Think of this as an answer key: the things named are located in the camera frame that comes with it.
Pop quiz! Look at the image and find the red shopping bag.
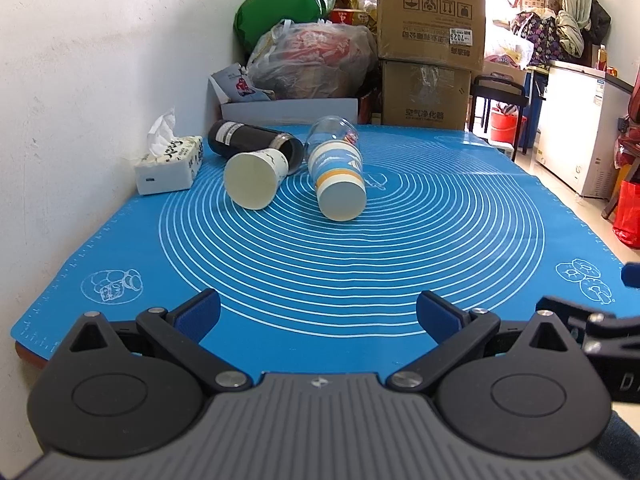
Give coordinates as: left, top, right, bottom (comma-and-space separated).
613, 181, 640, 249

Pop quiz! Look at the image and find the white open cardboard box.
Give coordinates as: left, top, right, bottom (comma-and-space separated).
209, 63, 359, 126

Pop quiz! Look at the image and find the brown cardboard box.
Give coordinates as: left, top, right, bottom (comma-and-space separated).
381, 61, 471, 130
378, 0, 486, 72

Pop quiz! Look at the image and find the black metal stool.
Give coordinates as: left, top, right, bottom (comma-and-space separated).
466, 75, 528, 162

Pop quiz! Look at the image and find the white chest freezer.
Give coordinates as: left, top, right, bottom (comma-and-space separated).
536, 62, 632, 200

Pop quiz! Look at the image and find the blue white paper cup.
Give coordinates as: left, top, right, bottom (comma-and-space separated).
307, 140, 367, 222

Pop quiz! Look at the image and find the upper brown cardboard box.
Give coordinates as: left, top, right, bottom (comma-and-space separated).
378, 0, 486, 72

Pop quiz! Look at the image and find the clear plastic bag with items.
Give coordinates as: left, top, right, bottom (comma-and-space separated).
246, 20, 378, 100

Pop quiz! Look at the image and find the red bucket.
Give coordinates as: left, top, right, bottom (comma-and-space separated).
488, 107, 518, 144

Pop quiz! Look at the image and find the lower brown cardboard box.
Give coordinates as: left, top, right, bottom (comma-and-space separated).
381, 61, 471, 130

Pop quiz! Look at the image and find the white tissue box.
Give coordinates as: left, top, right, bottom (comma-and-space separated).
134, 108, 204, 196

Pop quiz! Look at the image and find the clear glass cup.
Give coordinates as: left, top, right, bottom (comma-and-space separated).
304, 116, 359, 158

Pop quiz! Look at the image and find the black thermos bottle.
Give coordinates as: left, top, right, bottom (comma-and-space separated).
207, 120, 304, 174

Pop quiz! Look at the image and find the green bag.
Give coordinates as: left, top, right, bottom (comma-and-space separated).
233, 0, 336, 53

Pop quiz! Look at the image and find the blue silicone baking mat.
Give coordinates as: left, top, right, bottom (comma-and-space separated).
11, 127, 639, 376

